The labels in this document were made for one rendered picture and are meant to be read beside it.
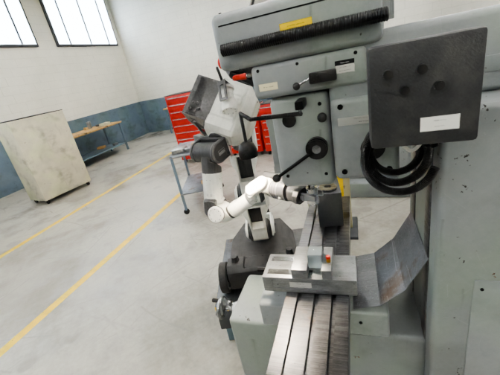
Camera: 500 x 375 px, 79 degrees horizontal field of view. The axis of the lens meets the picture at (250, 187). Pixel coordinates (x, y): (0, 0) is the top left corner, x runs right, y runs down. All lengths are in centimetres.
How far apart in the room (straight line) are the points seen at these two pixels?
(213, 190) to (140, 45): 1106
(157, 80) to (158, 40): 133
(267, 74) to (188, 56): 1039
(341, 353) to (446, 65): 80
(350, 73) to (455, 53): 31
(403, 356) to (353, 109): 96
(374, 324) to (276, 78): 95
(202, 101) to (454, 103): 102
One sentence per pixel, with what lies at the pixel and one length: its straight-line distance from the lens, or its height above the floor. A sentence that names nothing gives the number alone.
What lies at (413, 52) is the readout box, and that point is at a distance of 70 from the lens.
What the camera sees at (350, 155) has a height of 142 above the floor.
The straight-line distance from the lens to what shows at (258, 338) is 152.
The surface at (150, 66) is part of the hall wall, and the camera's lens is 1213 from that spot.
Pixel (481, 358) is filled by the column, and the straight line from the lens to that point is 135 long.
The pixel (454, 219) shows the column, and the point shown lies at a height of 125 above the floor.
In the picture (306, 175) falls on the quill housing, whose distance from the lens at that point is 105.
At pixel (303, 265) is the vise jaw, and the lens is 119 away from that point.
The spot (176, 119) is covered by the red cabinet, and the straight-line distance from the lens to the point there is 662.
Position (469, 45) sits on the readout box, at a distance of 72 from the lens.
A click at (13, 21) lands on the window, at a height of 370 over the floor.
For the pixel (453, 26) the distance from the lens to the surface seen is 98.
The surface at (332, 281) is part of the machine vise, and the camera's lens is 118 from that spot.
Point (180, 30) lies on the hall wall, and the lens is 1144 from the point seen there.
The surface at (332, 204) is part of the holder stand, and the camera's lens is 155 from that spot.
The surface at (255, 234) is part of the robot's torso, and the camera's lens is 204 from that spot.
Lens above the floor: 174
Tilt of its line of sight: 22 degrees down
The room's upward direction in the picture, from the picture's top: 11 degrees counter-clockwise
